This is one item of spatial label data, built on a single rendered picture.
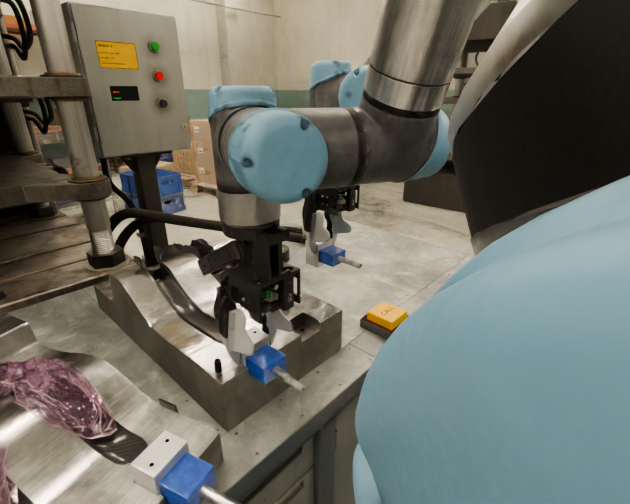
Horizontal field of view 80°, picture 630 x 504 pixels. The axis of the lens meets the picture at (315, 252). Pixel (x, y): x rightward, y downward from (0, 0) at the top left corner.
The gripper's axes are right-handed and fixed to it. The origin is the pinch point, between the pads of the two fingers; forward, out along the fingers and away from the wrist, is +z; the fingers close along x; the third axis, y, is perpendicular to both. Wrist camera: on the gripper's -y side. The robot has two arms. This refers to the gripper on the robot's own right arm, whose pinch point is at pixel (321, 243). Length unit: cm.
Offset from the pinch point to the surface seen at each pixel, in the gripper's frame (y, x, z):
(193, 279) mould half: -12.3, -24.3, 3.8
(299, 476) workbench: 15.0, -22.6, 37.3
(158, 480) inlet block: 20, -48, 8
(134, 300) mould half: -12.5, -35.8, 3.7
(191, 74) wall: -675, 370, -63
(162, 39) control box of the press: -73, 8, -45
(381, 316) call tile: 16.6, -0.1, 11.3
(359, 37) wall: -447, 606, -128
